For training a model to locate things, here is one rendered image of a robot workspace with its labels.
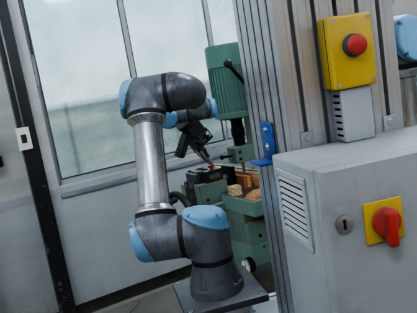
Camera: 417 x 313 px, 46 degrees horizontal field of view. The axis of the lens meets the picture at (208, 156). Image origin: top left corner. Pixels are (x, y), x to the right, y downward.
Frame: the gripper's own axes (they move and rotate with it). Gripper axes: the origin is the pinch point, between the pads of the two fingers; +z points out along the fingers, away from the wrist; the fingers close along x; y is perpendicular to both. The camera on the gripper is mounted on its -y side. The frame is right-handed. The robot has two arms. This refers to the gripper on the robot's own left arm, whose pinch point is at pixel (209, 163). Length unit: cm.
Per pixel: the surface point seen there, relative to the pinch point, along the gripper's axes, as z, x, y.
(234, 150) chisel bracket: 4.0, -0.7, 12.2
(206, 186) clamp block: 4.8, -3.4, -8.4
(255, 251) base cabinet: 31.8, -20.0, -14.8
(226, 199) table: 13.3, -7.0, -6.4
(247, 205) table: 13.6, -22.0, -6.6
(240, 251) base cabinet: 32.1, -11.6, -17.2
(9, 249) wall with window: 4, 131, -84
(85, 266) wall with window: 46, 129, -61
